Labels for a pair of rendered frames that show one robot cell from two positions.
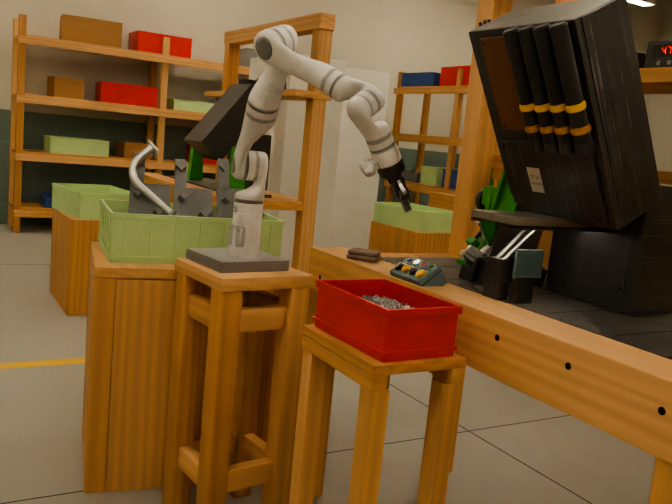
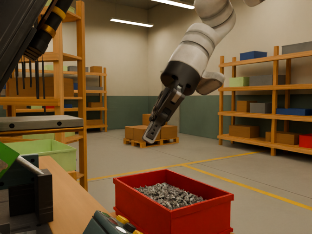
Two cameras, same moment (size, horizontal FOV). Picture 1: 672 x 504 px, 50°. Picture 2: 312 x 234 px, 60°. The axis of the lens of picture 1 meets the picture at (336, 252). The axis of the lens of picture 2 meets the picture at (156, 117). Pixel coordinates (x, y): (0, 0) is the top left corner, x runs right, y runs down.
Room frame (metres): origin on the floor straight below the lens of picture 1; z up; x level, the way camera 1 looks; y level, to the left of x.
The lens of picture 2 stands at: (2.51, -0.18, 1.18)
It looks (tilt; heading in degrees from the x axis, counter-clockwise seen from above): 4 degrees down; 179
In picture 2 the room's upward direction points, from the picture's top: straight up
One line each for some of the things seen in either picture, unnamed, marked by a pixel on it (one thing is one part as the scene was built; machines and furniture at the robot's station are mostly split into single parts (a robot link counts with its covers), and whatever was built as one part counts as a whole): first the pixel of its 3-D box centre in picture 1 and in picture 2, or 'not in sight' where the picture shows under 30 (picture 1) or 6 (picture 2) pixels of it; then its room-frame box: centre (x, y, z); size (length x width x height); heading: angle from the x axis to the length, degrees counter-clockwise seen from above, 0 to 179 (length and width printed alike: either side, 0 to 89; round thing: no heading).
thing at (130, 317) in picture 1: (181, 357); not in sight; (2.68, 0.55, 0.39); 0.68 x 0.52 x 0.79; 111
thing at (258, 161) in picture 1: (251, 178); not in sight; (2.26, 0.28, 1.13); 0.09 x 0.09 x 0.17; 21
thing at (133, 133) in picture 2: not in sight; (151, 128); (-4.44, -0.18, 0.37); 1.20 x 0.80 x 0.74; 129
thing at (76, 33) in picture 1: (155, 133); not in sight; (8.41, 2.19, 1.14); 3.01 x 0.54 x 2.28; 121
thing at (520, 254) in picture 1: (526, 276); (17, 185); (1.87, -0.50, 0.97); 0.10 x 0.02 x 0.14; 121
